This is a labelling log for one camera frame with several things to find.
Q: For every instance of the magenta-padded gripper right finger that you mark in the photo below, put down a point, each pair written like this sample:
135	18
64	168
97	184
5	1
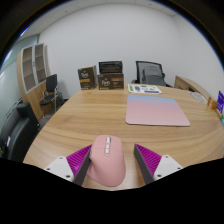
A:
150	160

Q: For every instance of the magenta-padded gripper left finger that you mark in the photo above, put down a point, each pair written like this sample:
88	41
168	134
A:
79	160

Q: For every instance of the pink computer mouse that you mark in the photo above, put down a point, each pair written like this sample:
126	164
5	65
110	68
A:
107	166

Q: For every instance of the pink and blue mouse pad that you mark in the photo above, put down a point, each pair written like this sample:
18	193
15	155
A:
155	110

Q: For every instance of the black leather armchair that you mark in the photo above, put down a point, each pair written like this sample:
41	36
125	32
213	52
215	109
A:
18	131

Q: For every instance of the white sticker sheet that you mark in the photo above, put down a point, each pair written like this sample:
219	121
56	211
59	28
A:
144	89

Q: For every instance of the paper with round print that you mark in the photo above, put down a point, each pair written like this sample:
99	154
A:
198	97

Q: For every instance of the small black chair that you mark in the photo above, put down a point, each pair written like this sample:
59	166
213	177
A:
51	85

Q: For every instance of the tall brown cardboard box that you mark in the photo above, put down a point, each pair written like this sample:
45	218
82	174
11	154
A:
87	78

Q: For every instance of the small teal card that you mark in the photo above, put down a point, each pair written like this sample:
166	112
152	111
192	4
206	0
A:
222	119

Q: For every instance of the grey backpack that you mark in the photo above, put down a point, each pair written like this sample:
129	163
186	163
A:
153	76

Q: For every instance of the wooden side desk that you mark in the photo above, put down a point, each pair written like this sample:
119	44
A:
188	85

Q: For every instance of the small orange box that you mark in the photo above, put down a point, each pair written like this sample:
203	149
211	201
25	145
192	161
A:
212	103

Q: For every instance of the wooden shelf cabinet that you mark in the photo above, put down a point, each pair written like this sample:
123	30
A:
31	90

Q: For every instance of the black mesh office chair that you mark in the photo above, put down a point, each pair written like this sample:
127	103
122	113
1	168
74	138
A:
141	66

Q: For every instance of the black flat box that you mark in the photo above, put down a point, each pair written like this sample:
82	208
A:
110	67

